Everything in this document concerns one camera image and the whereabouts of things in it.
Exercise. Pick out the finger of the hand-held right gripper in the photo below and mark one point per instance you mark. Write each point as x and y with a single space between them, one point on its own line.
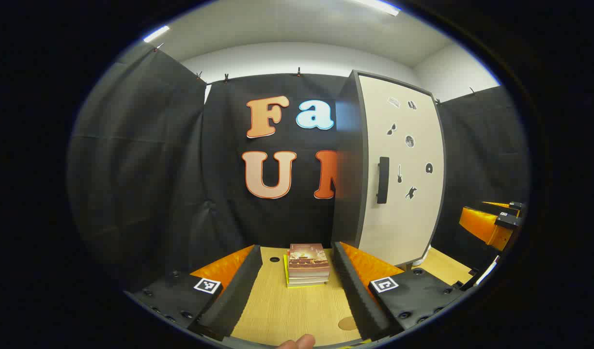
486 228
510 207

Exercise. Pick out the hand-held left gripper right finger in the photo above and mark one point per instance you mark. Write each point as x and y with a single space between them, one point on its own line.
352 291

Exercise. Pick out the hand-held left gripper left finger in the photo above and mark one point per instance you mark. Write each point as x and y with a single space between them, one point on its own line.
239 291

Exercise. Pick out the round brown coaster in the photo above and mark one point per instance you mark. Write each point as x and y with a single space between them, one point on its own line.
348 323

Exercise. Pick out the white cabinet door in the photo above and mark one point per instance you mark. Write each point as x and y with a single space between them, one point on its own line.
413 218

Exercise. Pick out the grey cabinet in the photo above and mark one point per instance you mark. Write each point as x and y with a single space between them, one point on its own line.
348 169

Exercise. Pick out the white paged paperback book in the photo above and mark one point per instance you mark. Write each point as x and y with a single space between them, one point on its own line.
307 274
306 280

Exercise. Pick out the black backdrop cloth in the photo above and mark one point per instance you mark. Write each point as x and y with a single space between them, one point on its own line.
156 169

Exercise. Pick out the ceiling light strip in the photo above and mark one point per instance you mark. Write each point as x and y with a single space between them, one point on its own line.
156 34
377 6

